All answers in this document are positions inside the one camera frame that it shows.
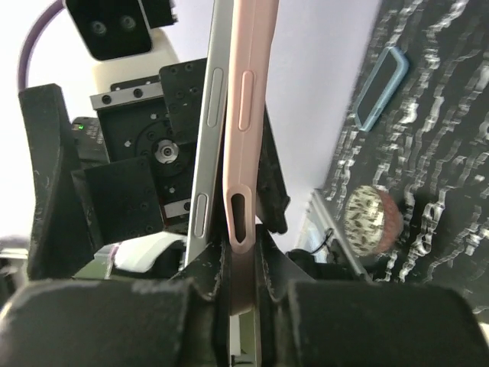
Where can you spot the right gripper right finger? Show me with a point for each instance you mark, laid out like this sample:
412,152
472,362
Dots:
300,321

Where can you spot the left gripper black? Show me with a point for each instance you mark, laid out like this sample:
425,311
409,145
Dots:
138,156

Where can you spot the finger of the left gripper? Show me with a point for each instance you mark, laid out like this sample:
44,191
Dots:
272,197

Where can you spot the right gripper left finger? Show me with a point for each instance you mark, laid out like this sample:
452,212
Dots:
182,321

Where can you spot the pink phone case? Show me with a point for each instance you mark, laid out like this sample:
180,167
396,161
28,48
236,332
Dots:
253,26

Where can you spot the leaf patterned bowl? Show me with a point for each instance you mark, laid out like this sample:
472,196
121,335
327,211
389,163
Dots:
372,221

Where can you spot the aluminium front rail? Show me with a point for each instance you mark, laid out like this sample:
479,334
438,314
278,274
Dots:
322,249

